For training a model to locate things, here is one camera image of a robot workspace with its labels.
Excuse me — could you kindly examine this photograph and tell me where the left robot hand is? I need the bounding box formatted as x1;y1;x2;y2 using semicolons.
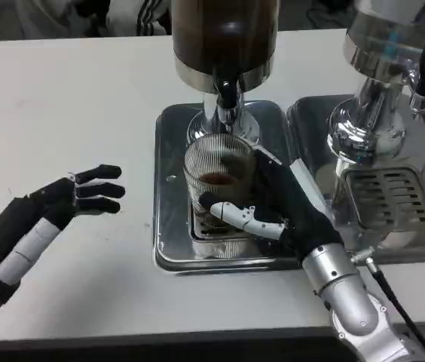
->
0;164;127;321

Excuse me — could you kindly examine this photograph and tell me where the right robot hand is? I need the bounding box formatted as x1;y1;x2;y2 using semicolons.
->
197;146;344;271

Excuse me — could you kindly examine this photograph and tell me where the clear ribbed glass cup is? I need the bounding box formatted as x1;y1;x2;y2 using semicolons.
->
182;131;257;231

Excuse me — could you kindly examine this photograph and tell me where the steel drip tray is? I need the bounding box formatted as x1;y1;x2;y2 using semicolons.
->
154;100;311;276
286;94;425;265

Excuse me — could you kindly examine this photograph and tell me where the black tap lever short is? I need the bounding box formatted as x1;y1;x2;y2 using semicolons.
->
216;77;238;109

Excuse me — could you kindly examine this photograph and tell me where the drink dispenser with dark drink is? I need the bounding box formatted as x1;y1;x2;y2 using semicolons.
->
170;0;280;146

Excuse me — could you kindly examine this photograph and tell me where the chrome drink dispenser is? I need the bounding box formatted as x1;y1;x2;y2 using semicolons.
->
327;0;425;167

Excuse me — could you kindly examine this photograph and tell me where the person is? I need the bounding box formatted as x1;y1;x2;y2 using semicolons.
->
35;0;172;37

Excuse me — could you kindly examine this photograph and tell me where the black forearm cable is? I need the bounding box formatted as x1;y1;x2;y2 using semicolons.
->
350;247;425;362

